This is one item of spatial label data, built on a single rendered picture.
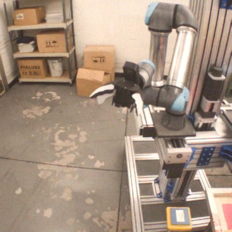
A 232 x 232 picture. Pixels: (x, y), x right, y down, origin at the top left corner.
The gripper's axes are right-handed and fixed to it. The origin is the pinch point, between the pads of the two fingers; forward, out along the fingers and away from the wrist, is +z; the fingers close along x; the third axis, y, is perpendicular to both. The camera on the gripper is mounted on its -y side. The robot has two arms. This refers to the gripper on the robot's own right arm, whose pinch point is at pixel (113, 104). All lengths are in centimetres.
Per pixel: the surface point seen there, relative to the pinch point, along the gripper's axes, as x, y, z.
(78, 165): 65, 178, -93
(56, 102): 181, 195, -203
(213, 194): -56, 62, -35
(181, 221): -42, 65, -14
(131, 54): 101, 129, -355
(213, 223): -58, 62, -17
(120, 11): 135, 46, -347
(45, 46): 245, 119, -255
